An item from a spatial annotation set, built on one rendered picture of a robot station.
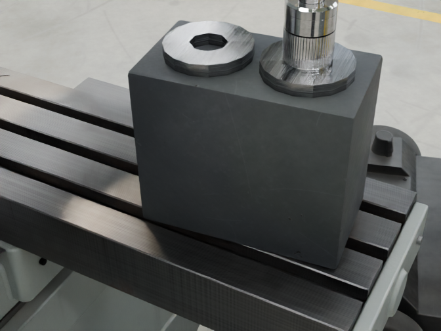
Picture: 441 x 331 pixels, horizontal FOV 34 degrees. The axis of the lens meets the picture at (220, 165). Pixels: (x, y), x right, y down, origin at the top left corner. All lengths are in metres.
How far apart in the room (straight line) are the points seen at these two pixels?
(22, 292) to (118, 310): 0.32
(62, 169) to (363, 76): 0.39
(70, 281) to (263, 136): 0.49
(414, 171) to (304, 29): 0.95
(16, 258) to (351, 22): 2.68
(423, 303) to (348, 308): 0.60
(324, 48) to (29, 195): 0.39
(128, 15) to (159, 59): 2.79
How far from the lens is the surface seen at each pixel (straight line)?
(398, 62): 3.12
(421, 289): 1.32
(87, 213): 0.81
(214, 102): 0.66
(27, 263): 0.93
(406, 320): 1.25
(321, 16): 0.63
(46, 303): 1.04
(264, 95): 0.64
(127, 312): 1.28
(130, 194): 0.83
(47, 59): 3.19
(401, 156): 1.53
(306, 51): 0.64
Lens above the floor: 1.52
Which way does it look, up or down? 38 degrees down
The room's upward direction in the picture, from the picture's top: 1 degrees counter-clockwise
